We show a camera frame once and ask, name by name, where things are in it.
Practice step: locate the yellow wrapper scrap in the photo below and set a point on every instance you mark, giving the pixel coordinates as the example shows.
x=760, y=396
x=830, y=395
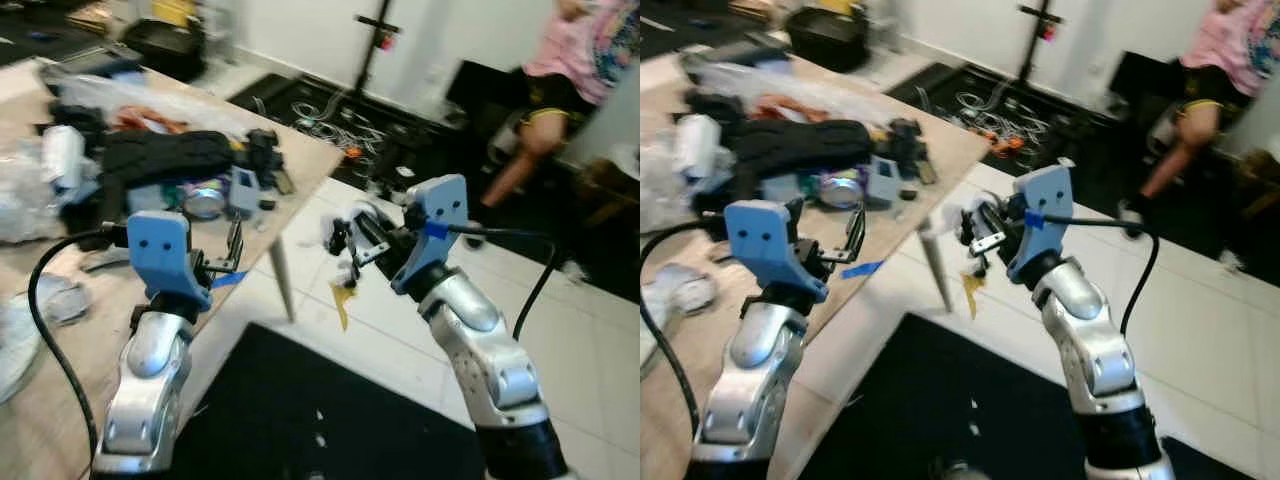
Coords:
x=342, y=300
x=973, y=292

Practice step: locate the crumpled clear plastic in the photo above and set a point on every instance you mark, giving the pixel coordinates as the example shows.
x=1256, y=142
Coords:
x=25, y=200
x=662, y=190

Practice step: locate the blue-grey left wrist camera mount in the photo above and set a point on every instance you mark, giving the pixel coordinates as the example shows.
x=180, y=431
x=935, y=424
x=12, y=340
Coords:
x=765, y=240
x=160, y=250

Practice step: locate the grey plastic part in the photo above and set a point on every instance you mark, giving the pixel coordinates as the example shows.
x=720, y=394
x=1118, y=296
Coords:
x=882, y=180
x=244, y=190

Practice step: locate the person in pink shirt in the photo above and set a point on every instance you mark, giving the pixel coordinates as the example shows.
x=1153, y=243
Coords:
x=590, y=40
x=1235, y=40

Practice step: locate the silver drink can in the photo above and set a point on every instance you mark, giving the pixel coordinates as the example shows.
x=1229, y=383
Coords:
x=205, y=200
x=842, y=190

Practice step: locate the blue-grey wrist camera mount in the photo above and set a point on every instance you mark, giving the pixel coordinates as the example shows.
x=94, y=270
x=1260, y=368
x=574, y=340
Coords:
x=1045, y=195
x=765, y=240
x=160, y=250
x=440, y=205

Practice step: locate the black floor mat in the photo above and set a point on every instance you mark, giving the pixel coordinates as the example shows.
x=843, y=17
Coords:
x=900, y=420
x=420, y=140
x=280, y=420
x=1080, y=140

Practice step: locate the black pole stand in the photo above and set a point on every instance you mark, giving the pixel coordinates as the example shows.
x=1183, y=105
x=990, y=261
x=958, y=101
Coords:
x=372, y=55
x=1032, y=50

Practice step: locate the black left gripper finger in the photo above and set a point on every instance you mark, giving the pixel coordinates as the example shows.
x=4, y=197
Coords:
x=239, y=250
x=858, y=240

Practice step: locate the pale tapered table leg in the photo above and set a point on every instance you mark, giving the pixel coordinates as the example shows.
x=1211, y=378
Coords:
x=283, y=285
x=935, y=270

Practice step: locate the white bottle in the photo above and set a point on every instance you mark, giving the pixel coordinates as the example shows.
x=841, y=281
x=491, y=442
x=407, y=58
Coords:
x=700, y=145
x=63, y=155

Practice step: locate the black device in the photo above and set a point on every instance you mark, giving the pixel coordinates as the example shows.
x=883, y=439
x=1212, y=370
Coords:
x=907, y=140
x=263, y=155

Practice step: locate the blue tape strip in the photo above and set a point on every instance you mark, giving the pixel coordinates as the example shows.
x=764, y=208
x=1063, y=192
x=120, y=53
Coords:
x=230, y=279
x=863, y=269

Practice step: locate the crumpled white wrapper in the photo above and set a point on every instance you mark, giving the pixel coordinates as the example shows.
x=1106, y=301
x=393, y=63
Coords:
x=62, y=298
x=685, y=290

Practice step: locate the clear plastic bag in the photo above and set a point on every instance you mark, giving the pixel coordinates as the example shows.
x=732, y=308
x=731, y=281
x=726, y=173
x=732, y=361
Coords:
x=120, y=95
x=760, y=82

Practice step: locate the black chair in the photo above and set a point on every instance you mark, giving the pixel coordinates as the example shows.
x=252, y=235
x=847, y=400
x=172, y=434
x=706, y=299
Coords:
x=1145, y=80
x=485, y=85

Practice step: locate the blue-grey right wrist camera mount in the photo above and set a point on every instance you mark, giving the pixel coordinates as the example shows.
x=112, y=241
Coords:
x=1045, y=195
x=440, y=205

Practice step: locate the black padded cloth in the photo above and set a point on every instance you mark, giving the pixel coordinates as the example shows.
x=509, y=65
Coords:
x=165, y=155
x=800, y=145

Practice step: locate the black bag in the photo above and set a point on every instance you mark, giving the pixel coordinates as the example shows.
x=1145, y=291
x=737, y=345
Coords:
x=165, y=50
x=828, y=38

